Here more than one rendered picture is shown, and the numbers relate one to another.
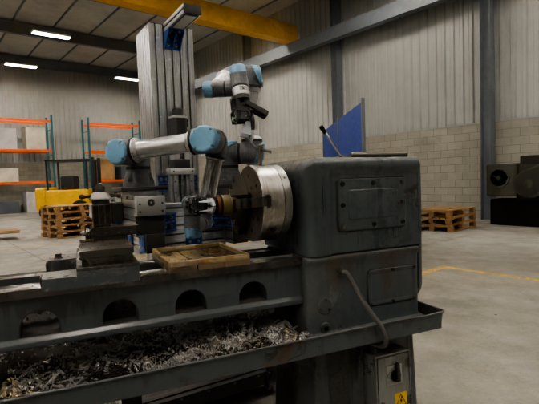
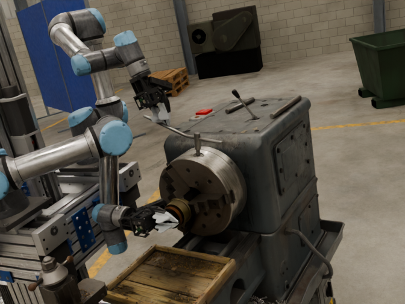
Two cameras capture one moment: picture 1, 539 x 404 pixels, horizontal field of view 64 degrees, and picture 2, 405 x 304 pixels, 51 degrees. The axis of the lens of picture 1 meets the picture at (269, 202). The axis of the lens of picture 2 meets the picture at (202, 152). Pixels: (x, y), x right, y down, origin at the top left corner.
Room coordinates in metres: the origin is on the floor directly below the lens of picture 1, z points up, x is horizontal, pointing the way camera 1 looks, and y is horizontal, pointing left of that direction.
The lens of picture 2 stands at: (0.52, 0.75, 1.73)
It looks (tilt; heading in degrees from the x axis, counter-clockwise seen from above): 19 degrees down; 330
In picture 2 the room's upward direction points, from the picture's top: 11 degrees counter-clockwise
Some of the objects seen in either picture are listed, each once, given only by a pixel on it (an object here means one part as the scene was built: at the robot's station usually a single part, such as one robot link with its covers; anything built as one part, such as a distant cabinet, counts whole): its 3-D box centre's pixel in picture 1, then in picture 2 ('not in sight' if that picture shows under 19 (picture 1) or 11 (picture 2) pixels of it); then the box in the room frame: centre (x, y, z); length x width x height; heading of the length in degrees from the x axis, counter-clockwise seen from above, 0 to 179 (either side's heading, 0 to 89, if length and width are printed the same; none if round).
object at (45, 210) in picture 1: (74, 220); not in sight; (10.32, 4.67, 0.36); 1.26 x 0.86 x 0.73; 141
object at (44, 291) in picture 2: (103, 213); (61, 292); (1.62, 0.63, 1.07); 0.07 x 0.07 x 0.10; 24
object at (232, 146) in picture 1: (228, 153); (84, 123); (2.41, 0.22, 1.33); 0.13 x 0.12 x 0.14; 86
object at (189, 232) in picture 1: (193, 225); (114, 236); (1.97, 0.35, 0.98); 0.11 x 0.08 x 0.11; 167
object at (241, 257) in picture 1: (198, 256); (169, 279); (1.69, 0.29, 0.89); 0.36 x 0.30 x 0.04; 24
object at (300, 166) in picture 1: (339, 202); (244, 157); (1.98, -0.32, 1.06); 0.59 x 0.48 x 0.39; 114
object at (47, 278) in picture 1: (90, 264); not in sight; (1.53, 0.65, 0.90); 0.47 x 0.30 x 0.06; 24
